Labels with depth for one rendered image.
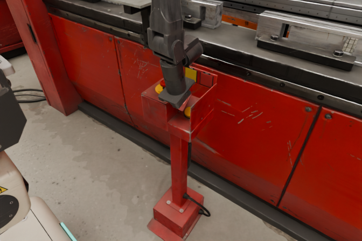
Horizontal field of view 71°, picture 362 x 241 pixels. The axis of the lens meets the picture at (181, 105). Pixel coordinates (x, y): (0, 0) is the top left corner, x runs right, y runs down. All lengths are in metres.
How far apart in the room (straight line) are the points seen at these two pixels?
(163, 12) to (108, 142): 1.36
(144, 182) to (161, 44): 1.09
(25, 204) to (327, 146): 0.92
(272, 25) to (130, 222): 1.13
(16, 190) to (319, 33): 0.96
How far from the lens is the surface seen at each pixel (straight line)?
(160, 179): 1.56
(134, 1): 1.00
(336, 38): 0.95
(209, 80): 0.85
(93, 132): 1.93
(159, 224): 1.41
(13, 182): 0.70
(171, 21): 0.57
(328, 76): 0.87
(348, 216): 1.22
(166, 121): 0.84
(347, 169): 1.05
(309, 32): 0.96
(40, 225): 1.23
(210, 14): 1.08
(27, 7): 1.78
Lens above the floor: 1.26
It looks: 38 degrees down
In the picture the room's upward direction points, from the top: straight up
